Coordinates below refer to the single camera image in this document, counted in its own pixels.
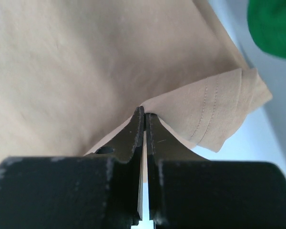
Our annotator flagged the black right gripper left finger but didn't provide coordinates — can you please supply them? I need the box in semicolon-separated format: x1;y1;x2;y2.
0;107;145;229

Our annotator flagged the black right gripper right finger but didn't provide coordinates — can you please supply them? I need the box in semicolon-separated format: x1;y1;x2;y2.
145;114;286;229

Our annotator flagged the beige t shirt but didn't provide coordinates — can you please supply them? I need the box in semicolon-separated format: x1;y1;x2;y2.
0;0;272;162

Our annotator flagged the green t shirt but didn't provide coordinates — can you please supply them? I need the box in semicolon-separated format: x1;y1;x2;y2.
247;0;286;59

